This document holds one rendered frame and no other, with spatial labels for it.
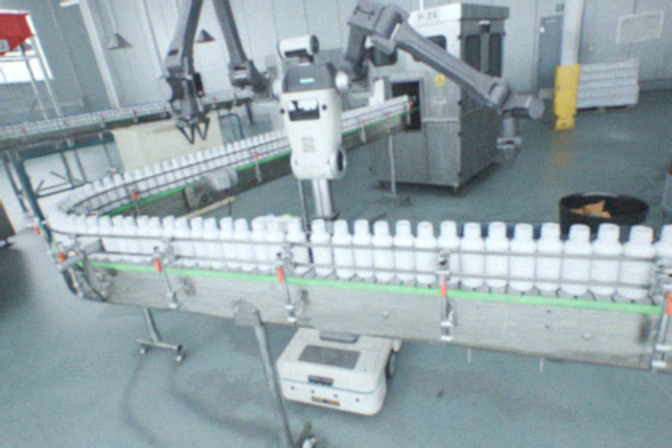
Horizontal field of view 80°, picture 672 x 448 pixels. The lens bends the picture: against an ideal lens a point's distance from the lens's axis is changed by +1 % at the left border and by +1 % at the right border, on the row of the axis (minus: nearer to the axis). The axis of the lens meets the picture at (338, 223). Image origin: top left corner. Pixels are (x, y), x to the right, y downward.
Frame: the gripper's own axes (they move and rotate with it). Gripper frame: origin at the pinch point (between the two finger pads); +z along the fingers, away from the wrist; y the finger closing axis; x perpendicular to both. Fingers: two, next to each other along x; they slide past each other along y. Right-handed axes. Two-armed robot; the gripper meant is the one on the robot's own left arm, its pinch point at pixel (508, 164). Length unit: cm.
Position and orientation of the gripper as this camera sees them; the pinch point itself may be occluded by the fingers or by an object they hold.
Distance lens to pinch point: 139.0
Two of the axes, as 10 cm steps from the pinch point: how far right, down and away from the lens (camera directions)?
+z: 1.2, 9.4, 3.3
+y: 3.5, -3.5, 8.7
